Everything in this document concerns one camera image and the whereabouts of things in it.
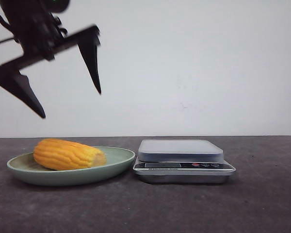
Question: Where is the yellow corn cob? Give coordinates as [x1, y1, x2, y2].
[33, 138, 107, 170]

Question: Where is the silver digital kitchen scale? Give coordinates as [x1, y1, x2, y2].
[133, 139, 236, 183]

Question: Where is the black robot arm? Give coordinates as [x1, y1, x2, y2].
[0, 0, 101, 118]

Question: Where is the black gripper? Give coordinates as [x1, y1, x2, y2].
[0, 14, 101, 118]

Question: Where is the green oval plate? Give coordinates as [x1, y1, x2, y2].
[7, 147, 135, 186]

